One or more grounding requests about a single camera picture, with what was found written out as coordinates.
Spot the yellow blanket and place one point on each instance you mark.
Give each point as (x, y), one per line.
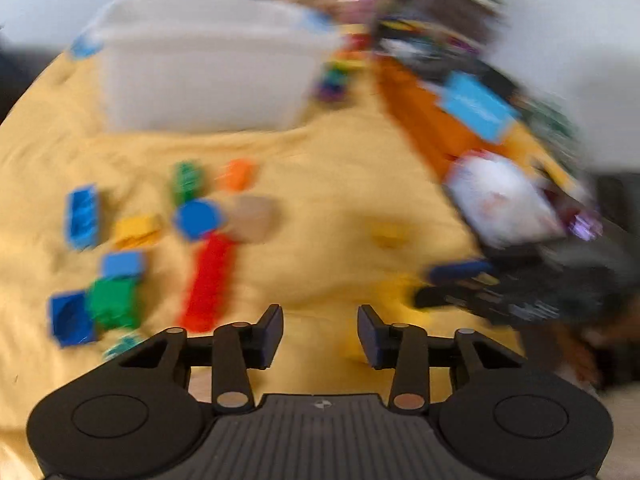
(325, 170)

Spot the white wet wipes pack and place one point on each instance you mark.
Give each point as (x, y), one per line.
(505, 205)

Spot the white plastic storage bin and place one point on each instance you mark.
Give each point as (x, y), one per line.
(210, 65)

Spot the blue two-stud brick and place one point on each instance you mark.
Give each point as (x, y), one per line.
(82, 217)

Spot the blue card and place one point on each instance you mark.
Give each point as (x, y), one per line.
(475, 105)

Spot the light blue cube block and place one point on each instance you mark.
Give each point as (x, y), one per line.
(124, 265)

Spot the long red brick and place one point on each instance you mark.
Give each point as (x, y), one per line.
(210, 285)

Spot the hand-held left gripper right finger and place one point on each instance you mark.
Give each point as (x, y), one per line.
(372, 337)

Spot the blue round disc block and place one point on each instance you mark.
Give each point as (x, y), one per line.
(197, 219)

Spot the yellow box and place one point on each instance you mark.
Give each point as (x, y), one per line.
(545, 160)

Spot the orange block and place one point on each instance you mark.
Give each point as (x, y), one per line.
(237, 175)

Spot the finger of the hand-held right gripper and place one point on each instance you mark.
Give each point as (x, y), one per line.
(460, 271)
(450, 300)

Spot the teal and cream printed block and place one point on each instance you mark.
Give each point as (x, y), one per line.
(122, 347)

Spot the tan block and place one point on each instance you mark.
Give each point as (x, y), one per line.
(252, 219)

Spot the green brick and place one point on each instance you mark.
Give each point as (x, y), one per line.
(114, 304)

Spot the dark blue hollow block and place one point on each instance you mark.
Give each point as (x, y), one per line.
(70, 320)

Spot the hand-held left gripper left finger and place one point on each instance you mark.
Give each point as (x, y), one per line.
(270, 337)

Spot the cluttered shelf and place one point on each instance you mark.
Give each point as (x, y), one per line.
(440, 15)

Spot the green printed block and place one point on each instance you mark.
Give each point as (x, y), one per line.
(187, 182)

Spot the orange box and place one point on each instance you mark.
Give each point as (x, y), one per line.
(425, 115)

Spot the yellow brick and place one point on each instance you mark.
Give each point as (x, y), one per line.
(137, 232)

